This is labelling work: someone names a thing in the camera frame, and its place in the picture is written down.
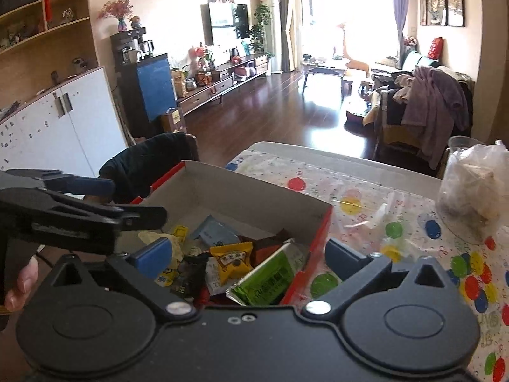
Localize small dark-capped jar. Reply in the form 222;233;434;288
174;254;210;300

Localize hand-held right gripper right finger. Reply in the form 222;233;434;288
298;239;467;321

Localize flat screen television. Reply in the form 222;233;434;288
201;2;251;47

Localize red cushion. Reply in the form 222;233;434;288
427;37;444;60

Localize green snack packet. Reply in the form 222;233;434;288
226;241;305;307

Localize clear tub with plastic bag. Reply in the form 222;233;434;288
435;135;506;244

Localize person's left hand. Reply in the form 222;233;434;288
5;257;40;313

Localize dark floor cushion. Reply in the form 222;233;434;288
344;107;377;129

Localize wooden coffee table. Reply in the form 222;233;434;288
301;58;351;93

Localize grey blue curtain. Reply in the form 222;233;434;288
387;0;413;59

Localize brown paper box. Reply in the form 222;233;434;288
161;107;185;135

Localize dotted plastic tablecloth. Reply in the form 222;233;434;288
225;147;509;382

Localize wooden television cabinet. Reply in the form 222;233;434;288
177;53;273;115

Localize dark sofa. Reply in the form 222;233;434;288
374;48;447;85

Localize red cardboard box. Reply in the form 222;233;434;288
117;160;334;308

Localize wooden chair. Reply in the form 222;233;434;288
373;88;439;160

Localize pile of clothes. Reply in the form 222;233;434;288
392;66;472;173

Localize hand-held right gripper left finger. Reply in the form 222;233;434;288
42;237;197;321

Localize green potted plant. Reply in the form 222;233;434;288
248;4;275;59

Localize dark cabinet with blue panel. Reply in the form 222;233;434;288
116;53;178;137

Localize white sideboard cabinet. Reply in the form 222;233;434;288
0;66;129;178

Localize wooden wall shelf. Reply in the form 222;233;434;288
0;0;99;109

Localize dark jacket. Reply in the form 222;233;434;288
99;132;196;204

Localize white standing air conditioner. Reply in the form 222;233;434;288
260;0;293;75

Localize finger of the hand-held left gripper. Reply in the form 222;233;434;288
99;205;168;232
0;169;117;200

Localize clear plastic wrapper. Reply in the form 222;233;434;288
338;192;411;262

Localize brown curtain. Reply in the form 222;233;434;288
276;0;297;73

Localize dark red snack packet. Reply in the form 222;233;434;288
239;229;296;266

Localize pink flowers in vase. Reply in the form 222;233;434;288
97;0;134;33

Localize yellow cartoon snack packet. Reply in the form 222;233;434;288
139;225;190;288

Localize coffee machine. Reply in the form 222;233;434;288
110;27;156;65

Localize orange yellow snack packet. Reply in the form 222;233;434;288
205;242;255;296

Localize light blue snack packet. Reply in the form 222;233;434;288
191;215;241;250

